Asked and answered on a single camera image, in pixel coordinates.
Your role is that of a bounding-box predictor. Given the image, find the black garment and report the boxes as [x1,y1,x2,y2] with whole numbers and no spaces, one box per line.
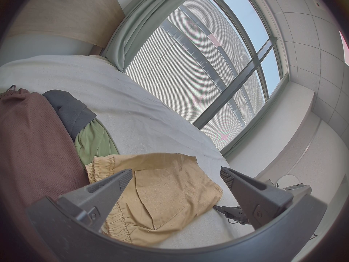
[42,90,98,142]

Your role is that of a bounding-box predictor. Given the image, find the tan shorts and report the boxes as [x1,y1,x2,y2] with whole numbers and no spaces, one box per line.
[85,153,224,248]

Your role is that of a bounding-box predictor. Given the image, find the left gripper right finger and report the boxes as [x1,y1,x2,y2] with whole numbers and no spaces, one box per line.
[219,167,294,231]

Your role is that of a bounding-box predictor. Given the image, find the brown garment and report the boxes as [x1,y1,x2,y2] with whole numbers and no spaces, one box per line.
[0,88,92,256]

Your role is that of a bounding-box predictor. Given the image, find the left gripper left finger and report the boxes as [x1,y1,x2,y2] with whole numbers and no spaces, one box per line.
[57,169,134,231]

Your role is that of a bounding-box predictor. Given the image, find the grey-green curtain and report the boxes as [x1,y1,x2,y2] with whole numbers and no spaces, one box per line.
[104,0,203,72]

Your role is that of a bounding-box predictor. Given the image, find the bed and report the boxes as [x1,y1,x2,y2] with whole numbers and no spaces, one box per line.
[0,0,255,252]

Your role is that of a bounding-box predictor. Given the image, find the green garment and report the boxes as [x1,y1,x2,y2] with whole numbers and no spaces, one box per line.
[74,118,119,165]

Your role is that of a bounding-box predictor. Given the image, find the window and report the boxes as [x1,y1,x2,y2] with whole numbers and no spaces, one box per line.
[124,0,289,154]

